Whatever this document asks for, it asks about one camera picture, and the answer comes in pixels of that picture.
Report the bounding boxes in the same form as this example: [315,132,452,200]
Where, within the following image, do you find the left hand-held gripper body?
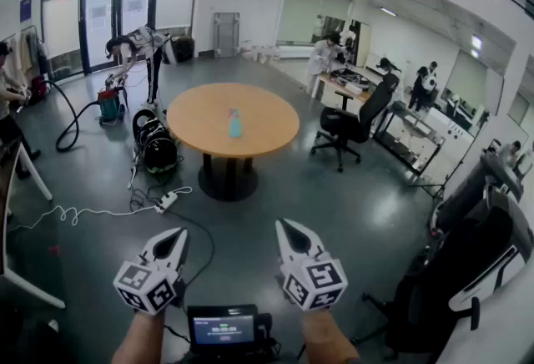
[113,249,187,316]

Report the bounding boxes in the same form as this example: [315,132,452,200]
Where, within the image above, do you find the white desk with black frame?
[372,100,446,179]

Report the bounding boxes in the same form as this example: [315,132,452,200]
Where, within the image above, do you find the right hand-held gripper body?
[278,245,349,312]

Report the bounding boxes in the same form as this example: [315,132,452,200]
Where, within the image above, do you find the clothes rack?
[8,24,50,83]

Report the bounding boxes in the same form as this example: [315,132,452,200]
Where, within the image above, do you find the black floor cable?
[165,208,217,286]

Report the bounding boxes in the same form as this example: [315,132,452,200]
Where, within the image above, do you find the round wooden table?
[166,82,301,203]

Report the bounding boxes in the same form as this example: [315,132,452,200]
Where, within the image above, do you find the wooden work desk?
[315,66,379,105]

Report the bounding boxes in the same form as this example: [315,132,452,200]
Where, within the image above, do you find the white coiled cable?
[8,185,194,232]

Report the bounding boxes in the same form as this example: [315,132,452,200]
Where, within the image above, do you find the person's left forearm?
[111,309,166,364]

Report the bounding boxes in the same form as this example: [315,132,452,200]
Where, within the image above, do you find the person's right forearm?
[301,307,360,364]

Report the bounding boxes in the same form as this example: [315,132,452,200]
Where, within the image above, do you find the black mesh chair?
[361,205,515,360]

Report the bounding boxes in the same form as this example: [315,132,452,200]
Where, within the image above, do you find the glass entrance doors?
[40,0,203,83]

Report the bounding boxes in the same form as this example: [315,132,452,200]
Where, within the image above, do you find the white-legged table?
[0,135,67,310]

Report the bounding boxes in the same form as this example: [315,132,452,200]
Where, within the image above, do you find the white power strip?
[154,191,179,215]

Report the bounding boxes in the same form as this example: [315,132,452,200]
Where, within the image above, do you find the chest-mounted screen device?
[186,304,275,357]

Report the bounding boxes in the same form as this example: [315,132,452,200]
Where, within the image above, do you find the teal and pink spray bottle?
[227,106,244,139]

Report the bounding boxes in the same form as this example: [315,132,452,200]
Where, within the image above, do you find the red and green vacuum cleaner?
[97,80,127,124]

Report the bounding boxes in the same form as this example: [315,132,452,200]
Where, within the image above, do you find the black and white machine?
[428,139,534,313]

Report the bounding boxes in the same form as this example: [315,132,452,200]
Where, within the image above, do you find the black suitcase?
[169,35,196,64]

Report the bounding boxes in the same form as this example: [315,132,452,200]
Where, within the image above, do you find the black office chair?
[310,72,401,174]

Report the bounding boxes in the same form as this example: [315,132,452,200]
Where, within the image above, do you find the folded grey cart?
[213,12,241,59]

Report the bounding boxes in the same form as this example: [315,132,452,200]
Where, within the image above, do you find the black vacuum hose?
[40,79,81,154]

